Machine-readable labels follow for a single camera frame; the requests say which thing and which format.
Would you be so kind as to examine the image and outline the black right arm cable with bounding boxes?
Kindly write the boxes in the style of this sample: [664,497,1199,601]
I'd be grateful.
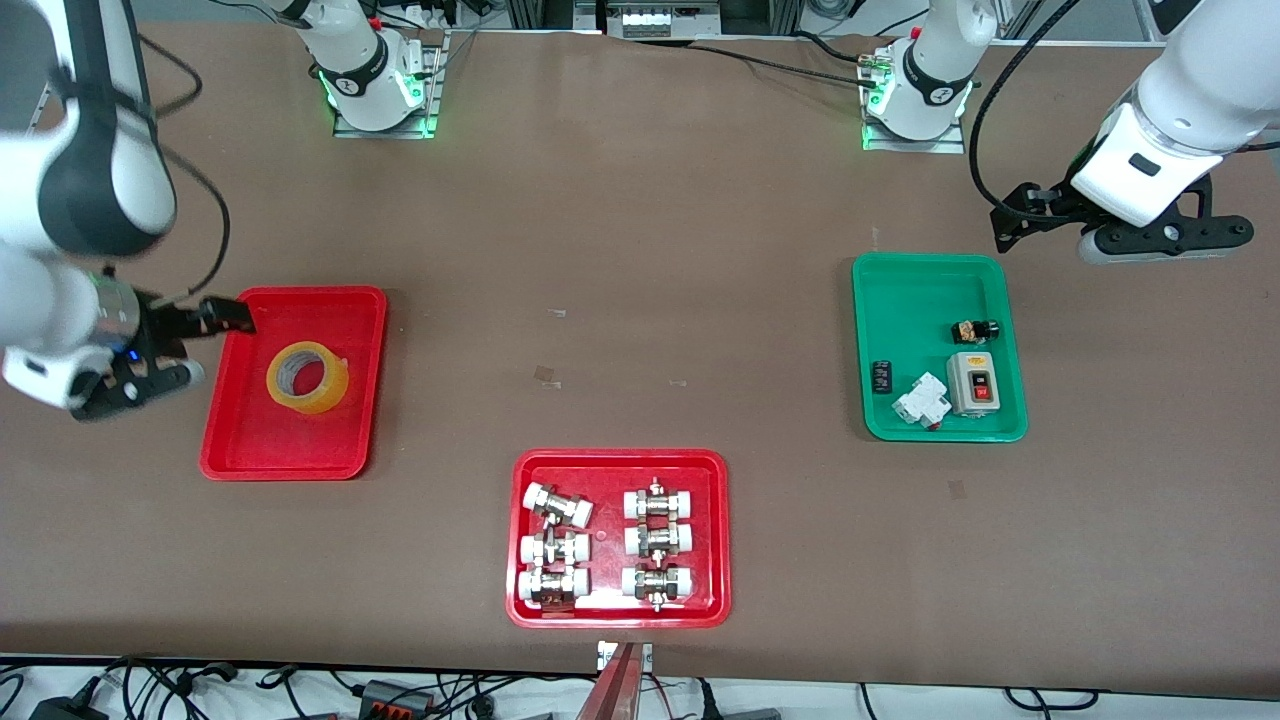
[120,30,234,303]

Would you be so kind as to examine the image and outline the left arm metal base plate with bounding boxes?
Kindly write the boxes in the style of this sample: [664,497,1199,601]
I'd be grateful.
[861,55,968,155]

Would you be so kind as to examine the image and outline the empty red plastic tray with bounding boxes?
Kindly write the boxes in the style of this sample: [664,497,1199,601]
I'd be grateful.
[199,286,389,483]

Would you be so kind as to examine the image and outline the white circuit breaker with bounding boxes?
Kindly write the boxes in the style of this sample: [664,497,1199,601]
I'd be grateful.
[891,371,950,431]

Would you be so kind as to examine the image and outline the black orange power adapter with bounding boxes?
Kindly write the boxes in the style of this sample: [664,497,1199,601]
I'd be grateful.
[357,678,434,718]

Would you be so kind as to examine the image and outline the grey push button switch box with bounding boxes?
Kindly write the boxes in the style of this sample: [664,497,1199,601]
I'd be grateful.
[945,350,1002,418]

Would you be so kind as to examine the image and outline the yellow packing tape roll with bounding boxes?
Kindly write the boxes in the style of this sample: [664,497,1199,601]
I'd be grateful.
[265,340,352,416]

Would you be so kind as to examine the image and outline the red tray with fittings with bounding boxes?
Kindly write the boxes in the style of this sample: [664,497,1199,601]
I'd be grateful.
[505,448,732,630]

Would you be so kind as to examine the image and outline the black braided table cable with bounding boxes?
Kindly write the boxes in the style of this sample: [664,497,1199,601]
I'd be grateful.
[694,38,887,90]

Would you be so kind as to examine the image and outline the aluminium frame rail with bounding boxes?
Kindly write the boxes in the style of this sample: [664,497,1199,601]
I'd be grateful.
[504,0,803,38]

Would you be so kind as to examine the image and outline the green plastic tray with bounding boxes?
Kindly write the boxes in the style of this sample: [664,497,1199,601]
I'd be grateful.
[851,252,1030,444]

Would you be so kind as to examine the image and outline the black power cable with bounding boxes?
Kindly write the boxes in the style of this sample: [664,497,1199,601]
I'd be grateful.
[104,654,243,703]
[1003,686,1103,714]

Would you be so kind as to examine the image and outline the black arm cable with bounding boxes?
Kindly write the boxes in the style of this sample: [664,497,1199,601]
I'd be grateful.
[966,0,1085,217]
[120,30,234,303]

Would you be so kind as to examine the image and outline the red metal mount bar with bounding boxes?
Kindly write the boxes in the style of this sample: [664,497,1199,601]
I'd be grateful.
[574,640,654,720]

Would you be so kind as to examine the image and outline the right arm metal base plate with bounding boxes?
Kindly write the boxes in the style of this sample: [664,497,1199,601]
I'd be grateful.
[332,30,448,140]

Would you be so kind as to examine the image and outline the metal fitting white caps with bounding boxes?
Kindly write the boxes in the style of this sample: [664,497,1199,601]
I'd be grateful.
[623,521,695,558]
[620,562,696,612]
[622,477,696,522]
[518,530,592,568]
[523,481,595,530]
[516,567,592,610]

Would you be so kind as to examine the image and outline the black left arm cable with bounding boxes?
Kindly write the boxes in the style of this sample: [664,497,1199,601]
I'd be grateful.
[966,0,1085,217]

